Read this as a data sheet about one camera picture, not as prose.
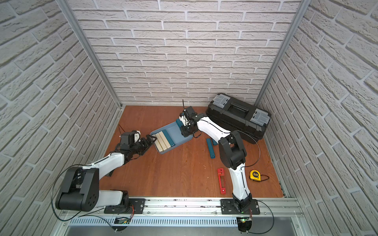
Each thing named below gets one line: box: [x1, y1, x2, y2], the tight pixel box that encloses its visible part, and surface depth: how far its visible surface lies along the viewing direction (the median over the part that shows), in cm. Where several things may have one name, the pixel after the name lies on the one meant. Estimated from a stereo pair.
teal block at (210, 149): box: [206, 138, 216, 159], surface depth 95 cm
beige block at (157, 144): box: [151, 134, 164, 152], surface depth 94 cm
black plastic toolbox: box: [205, 92, 272, 145], surface depth 94 cm
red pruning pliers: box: [217, 168, 226, 195], surface depth 83 cm
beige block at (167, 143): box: [158, 130, 172, 149], surface depth 97 cm
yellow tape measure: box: [249, 169, 262, 182], surface depth 83 cm
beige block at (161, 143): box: [155, 132, 168, 151], surface depth 96 cm
